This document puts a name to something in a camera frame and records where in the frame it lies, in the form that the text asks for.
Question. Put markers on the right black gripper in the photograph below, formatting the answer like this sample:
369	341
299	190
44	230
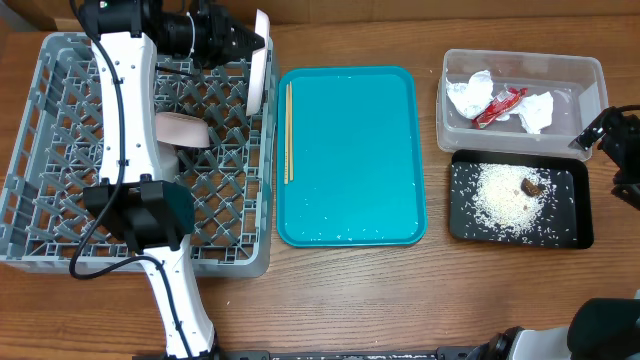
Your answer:
620	131

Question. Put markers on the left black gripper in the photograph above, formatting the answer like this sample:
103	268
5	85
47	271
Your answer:
220	32

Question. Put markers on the large white plate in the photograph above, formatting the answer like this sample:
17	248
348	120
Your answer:
258	65

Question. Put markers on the white tissue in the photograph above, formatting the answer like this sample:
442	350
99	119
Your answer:
535	112
473	97

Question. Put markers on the brown food piece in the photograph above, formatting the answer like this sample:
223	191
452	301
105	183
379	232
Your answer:
532	189

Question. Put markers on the red snack wrapper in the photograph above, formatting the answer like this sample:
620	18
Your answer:
505	101

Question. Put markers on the small pink white bowl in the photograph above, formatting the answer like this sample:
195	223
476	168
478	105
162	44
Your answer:
181	130

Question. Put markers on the pile of white rice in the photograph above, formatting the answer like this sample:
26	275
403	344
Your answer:
487	204

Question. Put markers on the wooden chopstick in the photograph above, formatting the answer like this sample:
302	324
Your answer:
287	134
291	130

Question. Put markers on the grey bowl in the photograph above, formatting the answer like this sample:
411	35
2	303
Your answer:
169	162

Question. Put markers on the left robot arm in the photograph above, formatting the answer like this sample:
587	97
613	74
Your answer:
137	198

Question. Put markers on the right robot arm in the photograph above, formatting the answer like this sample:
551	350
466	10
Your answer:
603	328

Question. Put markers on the clear plastic waste bin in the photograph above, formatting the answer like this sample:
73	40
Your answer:
576	84

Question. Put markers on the grey plastic dishwasher rack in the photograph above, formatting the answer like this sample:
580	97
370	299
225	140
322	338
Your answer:
58	152

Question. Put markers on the black rectangular tray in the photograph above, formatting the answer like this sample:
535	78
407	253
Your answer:
575	167

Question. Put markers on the teal plastic serving tray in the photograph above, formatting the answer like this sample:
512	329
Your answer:
358	172

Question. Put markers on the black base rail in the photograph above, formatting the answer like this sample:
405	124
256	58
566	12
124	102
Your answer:
442	353

